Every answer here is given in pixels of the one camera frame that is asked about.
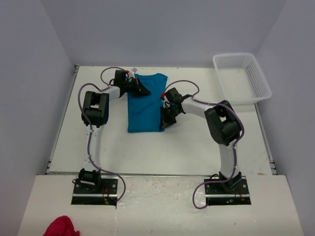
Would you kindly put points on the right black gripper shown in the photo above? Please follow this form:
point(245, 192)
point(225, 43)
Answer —
point(166, 122)

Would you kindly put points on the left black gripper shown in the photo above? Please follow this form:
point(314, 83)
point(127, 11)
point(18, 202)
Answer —
point(140, 90)

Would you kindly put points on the blue t shirt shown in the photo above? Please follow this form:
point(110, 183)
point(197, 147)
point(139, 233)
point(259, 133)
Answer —
point(144, 112)

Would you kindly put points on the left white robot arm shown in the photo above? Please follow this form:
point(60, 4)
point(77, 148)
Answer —
point(94, 106)

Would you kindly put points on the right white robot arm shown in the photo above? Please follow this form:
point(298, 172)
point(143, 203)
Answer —
point(225, 128)

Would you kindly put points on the white plastic basket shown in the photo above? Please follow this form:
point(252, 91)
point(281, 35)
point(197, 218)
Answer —
point(241, 78)

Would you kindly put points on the red t shirt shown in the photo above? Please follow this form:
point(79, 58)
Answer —
point(61, 226)

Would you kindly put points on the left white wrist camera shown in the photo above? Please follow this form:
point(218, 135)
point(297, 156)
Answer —
point(131, 73)

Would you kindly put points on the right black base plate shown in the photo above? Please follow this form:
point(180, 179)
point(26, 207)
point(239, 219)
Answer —
point(223, 195)

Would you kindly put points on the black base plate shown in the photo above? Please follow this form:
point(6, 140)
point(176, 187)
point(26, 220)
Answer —
point(223, 195)
point(103, 195)

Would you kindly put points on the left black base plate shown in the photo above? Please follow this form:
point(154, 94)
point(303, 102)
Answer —
point(103, 195)

